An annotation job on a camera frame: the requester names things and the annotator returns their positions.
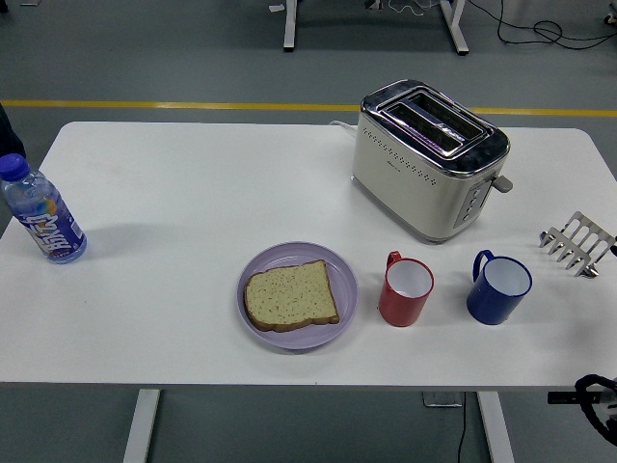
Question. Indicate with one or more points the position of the yellow floor tape line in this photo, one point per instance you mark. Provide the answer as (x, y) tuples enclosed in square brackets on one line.
[(193, 104)]

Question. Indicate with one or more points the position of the black chair caster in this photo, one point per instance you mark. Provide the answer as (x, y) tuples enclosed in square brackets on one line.
[(611, 19)]

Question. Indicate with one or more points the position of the white background desk leg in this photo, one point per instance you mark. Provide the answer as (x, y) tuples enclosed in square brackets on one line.
[(289, 29), (455, 29)]

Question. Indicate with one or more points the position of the white paper scrap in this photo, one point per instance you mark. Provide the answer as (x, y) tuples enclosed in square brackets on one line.
[(276, 8)]

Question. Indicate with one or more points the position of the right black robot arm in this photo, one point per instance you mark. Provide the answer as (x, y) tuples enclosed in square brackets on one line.
[(573, 398)]

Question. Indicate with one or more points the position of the purple round plate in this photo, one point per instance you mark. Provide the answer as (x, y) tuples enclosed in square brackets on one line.
[(289, 340)]

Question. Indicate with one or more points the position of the cream chrome toaster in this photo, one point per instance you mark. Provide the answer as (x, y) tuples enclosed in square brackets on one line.
[(410, 193)]

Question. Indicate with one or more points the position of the person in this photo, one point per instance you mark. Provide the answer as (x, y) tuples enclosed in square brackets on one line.
[(9, 135)]

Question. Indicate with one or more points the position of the steel toast rack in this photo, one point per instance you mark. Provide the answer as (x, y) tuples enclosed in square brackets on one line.
[(583, 218)]

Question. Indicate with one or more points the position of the blue-capped water bottle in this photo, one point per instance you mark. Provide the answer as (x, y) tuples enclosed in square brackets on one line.
[(43, 217)]

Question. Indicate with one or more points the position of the grey floor socket plate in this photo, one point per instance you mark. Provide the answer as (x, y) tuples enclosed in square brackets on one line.
[(441, 400)]

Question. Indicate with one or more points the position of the blue enamel cup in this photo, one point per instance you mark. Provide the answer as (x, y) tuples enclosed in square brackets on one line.
[(487, 308)]

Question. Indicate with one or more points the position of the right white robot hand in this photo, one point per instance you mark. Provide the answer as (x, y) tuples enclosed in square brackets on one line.
[(615, 248)]

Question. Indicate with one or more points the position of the white table leg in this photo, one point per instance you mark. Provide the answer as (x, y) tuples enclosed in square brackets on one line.
[(496, 429), (142, 424)]

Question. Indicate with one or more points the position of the red enamel cup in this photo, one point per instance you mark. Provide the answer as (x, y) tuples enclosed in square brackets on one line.
[(400, 308)]

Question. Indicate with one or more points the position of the brown bread slice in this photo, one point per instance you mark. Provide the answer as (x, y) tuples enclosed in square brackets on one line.
[(289, 296)]

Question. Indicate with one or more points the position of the dark floor adapter box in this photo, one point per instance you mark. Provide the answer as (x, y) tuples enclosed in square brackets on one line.
[(372, 4)]

